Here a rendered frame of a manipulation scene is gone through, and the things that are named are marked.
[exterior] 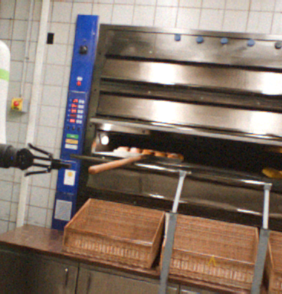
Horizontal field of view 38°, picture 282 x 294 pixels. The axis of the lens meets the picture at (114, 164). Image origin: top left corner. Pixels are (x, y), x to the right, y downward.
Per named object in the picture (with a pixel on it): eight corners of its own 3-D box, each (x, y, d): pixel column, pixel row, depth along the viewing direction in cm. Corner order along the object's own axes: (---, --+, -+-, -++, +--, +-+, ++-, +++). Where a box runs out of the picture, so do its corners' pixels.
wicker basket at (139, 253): (83, 234, 297) (89, 197, 295) (160, 249, 285) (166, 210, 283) (60, 251, 250) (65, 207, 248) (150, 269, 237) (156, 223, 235)
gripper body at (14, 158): (16, 145, 155) (38, 148, 152) (13, 168, 155) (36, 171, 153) (6, 145, 147) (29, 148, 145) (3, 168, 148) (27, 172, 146)
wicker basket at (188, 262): (166, 251, 283) (172, 212, 281) (251, 268, 270) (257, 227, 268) (157, 272, 236) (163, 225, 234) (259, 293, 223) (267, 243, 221)
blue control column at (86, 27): (109, 245, 494) (133, 66, 478) (122, 247, 490) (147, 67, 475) (41, 303, 308) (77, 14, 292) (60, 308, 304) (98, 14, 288)
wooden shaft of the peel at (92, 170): (94, 175, 153) (96, 167, 153) (86, 174, 154) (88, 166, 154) (147, 158, 321) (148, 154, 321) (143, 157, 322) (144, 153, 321)
